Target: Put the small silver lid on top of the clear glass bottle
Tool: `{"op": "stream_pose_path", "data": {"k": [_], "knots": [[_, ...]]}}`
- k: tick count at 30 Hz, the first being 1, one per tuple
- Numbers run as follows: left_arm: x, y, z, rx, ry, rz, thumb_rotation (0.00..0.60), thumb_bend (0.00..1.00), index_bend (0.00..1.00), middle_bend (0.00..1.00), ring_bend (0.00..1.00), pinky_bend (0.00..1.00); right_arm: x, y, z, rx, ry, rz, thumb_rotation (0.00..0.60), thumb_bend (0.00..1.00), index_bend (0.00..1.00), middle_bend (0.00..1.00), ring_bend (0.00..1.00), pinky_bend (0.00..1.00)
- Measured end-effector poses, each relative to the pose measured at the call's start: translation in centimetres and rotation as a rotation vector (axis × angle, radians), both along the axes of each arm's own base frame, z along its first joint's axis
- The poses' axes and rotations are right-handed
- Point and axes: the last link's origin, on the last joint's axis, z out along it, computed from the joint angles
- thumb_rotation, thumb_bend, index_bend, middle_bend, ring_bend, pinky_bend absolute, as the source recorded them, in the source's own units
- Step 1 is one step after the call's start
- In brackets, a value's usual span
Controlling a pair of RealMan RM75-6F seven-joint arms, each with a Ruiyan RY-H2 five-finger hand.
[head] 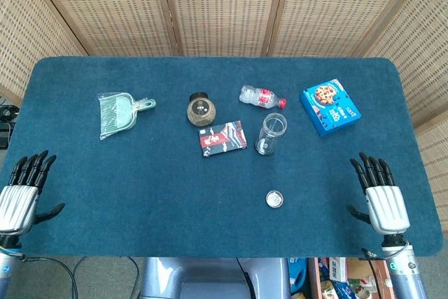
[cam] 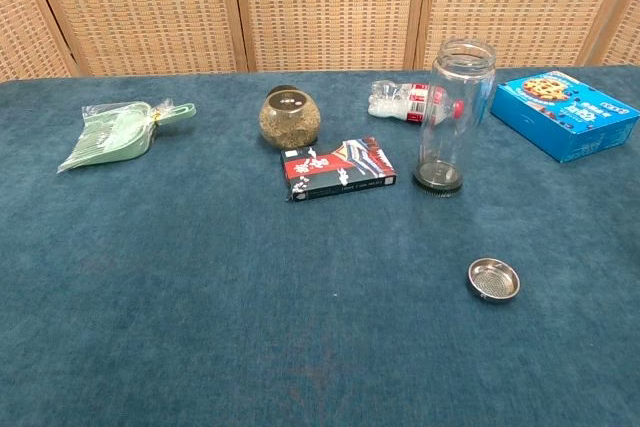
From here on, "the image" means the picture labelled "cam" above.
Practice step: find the round metal strainer lid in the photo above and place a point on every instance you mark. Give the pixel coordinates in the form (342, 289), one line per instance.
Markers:
(494, 282)

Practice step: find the dark red printed card box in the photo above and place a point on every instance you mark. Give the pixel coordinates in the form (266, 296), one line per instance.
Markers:
(335, 167)

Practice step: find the round glass jar of tea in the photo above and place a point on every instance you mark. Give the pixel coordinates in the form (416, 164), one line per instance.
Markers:
(289, 122)

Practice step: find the crushed red-label plastic bottle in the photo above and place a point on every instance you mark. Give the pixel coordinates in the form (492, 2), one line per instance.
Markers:
(400, 102)

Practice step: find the tall clear glass bottle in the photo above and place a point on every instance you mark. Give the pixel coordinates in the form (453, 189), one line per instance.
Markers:
(452, 97)

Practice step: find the woven rattan folding screen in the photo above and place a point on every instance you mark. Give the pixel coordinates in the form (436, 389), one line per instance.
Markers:
(325, 7)

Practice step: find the green dustpan in plastic bag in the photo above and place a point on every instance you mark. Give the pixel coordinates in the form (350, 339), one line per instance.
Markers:
(115, 139)

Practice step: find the blue cookie box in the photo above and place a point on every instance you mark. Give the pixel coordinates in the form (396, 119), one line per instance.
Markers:
(560, 112)

